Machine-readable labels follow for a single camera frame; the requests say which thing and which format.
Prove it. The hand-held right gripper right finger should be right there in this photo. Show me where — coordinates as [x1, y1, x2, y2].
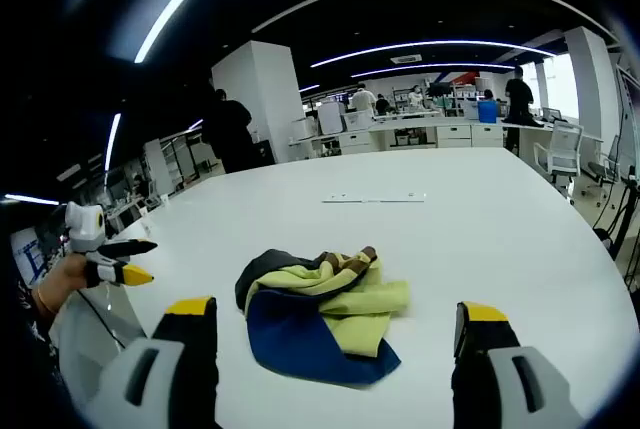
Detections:
[451, 300, 586, 429]

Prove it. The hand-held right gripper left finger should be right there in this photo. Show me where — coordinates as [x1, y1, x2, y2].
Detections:
[92, 296, 221, 429]

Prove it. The yellow blue grey garment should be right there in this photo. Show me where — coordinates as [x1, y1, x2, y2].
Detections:
[234, 246, 412, 391]

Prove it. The person's left hand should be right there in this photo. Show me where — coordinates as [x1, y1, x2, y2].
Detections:
[38, 252, 89, 311]

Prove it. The white ceiling light strip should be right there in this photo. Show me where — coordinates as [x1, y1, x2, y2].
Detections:
[351, 62, 516, 79]
[3, 192, 61, 206]
[133, 0, 241, 64]
[103, 112, 123, 173]
[309, 40, 557, 69]

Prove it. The metal shelving rack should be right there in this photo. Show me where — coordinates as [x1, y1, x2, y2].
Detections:
[144, 131, 221, 195]

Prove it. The black cabinet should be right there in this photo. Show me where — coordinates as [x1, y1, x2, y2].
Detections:
[252, 140, 276, 166]

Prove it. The white power strip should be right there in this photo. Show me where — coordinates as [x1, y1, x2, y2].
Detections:
[321, 191, 427, 205]

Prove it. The black metal stand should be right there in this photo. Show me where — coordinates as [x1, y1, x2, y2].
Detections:
[592, 163, 640, 290]

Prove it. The white office chair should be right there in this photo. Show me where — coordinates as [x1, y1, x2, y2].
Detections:
[582, 133, 626, 208]
[532, 120, 585, 196]

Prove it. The tall white cabinet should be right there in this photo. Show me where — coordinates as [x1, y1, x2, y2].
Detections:
[318, 101, 347, 136]

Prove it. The white desk row with drawers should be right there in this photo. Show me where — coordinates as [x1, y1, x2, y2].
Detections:
[289, 108, 606, 156]

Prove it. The white box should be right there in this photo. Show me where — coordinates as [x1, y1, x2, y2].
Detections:
[344, 109, 374, 131]

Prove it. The black cable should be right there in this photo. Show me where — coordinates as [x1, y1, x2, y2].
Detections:
[74, 288, 126, 350]

